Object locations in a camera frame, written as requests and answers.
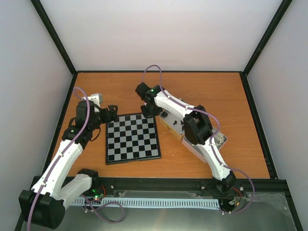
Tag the light blue cable duct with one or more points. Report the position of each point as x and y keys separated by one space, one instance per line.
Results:
x=159 y=203

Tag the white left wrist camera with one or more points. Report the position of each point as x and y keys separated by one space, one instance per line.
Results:
x=96 y=99

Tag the black white chess board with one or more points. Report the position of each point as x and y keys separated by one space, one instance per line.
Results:
x=132 y=138

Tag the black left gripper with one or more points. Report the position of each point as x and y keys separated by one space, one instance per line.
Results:
x=114 y=114

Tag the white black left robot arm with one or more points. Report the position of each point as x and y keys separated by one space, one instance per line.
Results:
x=48 y=199

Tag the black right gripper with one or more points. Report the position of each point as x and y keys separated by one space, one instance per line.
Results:
x=146 y=114

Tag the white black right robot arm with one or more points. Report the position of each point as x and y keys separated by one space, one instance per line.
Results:
x=197 y=129

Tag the gold metal tin box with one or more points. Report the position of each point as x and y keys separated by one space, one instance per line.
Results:
x=166 y=119

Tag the black frame post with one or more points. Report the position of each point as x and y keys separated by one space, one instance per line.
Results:
x=282 y=9
x=53 y=34

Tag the black frame post right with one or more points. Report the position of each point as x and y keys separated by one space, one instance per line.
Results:
x=282 y=9

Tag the black frame post left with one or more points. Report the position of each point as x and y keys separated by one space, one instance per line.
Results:
x=53 y=34

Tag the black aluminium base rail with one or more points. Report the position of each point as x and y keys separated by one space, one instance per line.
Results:
x=202 y=187

